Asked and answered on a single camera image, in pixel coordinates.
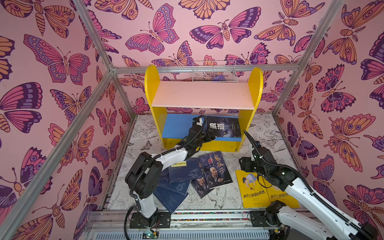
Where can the dark portrait book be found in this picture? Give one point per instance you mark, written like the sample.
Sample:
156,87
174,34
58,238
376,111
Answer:
215,170
201,187

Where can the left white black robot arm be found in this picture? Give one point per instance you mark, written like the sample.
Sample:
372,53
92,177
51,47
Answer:
144,175

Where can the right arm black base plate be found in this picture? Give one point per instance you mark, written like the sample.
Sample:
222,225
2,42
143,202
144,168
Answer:
265,219

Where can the navy book middle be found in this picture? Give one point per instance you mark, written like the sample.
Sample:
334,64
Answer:
180,188

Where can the clear wire basket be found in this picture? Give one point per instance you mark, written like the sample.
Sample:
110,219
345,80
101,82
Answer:
212,71

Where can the yellow wooden bookshelf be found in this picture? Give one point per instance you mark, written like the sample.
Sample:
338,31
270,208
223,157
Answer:
162,95

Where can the yellow cartoon book left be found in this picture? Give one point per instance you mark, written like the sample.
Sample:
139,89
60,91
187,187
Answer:
253,194

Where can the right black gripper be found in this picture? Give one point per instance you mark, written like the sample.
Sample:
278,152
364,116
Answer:
255,149

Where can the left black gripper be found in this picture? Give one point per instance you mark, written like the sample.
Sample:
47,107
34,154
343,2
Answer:
211,137

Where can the navy book bottom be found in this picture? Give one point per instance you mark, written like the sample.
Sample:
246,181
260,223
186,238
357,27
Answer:
170,200

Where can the small green circuit board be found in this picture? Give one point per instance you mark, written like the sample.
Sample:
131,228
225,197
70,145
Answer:
150,235

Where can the navy book yellow label top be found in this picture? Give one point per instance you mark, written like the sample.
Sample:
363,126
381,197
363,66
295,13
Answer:
185,171

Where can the yellow cartoon book right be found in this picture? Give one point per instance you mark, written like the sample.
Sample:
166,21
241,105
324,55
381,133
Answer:
275,194

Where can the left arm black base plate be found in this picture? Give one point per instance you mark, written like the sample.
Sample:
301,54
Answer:
163,220

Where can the black wolf cover book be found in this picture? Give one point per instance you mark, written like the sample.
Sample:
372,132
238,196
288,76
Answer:
225,127

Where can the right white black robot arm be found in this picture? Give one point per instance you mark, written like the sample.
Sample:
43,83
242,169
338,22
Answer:
331,223

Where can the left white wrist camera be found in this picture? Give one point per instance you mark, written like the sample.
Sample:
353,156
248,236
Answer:
199,121

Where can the yellow cartoon book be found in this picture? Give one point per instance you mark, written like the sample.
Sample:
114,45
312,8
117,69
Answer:
275,194
253,194

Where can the aluminium mounting rail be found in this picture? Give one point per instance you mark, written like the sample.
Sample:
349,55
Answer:
189,225

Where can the navy book behind left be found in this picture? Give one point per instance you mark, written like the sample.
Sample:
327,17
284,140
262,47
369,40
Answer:
165,175

